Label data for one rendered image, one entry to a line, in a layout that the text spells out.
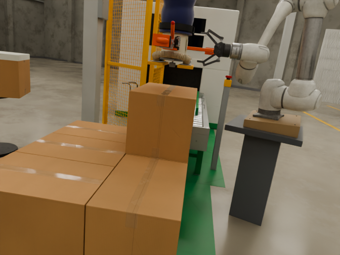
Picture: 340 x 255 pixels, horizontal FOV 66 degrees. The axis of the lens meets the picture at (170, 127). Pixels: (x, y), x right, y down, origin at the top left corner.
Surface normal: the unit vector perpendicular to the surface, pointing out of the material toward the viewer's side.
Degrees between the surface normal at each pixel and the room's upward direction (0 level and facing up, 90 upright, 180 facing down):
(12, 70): 90
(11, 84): 90
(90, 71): 90
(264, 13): 90
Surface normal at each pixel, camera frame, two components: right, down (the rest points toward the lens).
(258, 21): -0.44, 0.19
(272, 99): -0.63, 0.22
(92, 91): -0.11, 0.25
